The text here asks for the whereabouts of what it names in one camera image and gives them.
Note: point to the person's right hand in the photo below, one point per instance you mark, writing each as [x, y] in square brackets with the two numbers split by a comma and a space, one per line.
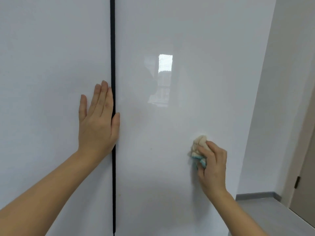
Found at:
[216, 172]

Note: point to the person's left hand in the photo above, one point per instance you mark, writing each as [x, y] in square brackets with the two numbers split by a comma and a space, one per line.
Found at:
[98, 130]

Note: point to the beige cloth with teal edge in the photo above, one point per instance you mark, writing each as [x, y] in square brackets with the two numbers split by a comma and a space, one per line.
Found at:
[199, 142]

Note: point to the person's right forearm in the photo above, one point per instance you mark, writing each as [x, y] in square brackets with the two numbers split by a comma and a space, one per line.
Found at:
[238, 216]

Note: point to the person's left forearm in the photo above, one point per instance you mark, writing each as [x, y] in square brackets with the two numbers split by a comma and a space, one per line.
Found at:
[44, 194]

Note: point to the beige room door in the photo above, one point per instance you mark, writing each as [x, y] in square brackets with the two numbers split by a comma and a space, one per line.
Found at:
[295, 167]
[306, 194]

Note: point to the metal door hinge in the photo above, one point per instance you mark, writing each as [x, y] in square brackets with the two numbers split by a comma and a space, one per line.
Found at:
[297, 182]

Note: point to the grey wall skirting board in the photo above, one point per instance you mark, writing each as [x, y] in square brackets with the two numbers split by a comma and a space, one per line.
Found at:
[256, 195]

